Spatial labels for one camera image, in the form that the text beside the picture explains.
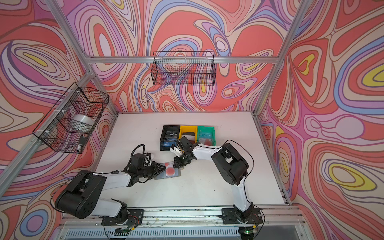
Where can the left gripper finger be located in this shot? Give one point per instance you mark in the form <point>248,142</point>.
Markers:
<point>158,168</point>
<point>152,176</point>

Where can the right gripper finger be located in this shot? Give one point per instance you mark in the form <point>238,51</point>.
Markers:
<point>177,164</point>
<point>185,161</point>

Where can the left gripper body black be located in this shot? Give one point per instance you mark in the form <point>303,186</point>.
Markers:
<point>146,171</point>

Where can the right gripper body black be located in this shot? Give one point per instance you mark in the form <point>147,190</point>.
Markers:
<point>183,156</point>

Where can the grey card holder wallet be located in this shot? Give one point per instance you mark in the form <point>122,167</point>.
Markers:
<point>163,174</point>

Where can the blue credit card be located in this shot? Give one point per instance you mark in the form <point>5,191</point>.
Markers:
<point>166,145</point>

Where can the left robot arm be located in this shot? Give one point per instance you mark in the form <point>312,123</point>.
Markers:
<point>82,196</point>

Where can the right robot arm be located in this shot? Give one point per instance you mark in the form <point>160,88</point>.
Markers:
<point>230,163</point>

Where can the pink round-print card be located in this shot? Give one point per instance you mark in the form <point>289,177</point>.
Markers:
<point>170,170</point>

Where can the yellow plastic bin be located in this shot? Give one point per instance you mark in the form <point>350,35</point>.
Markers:
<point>190,132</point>

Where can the green plastic bin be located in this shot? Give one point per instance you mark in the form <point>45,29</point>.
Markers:
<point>206,135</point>

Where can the black plastic bin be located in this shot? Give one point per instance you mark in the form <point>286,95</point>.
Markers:
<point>170,133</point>

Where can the white tape roll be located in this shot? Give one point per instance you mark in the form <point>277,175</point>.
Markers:
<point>82,123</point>

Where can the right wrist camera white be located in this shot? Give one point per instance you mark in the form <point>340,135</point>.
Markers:
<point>176,150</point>

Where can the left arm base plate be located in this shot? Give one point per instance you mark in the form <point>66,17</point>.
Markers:
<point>130,218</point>

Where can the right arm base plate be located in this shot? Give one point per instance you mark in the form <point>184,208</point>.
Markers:
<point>231,216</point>

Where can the black wire basket back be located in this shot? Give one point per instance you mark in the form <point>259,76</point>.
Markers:
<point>184,68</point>

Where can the black wire basket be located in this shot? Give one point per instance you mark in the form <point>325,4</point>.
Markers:
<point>55,130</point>
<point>184,68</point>

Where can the black wire basket left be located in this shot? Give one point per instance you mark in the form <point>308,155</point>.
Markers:
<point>55,130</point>

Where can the aluminium front rail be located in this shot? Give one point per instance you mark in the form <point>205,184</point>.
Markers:
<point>192,223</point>

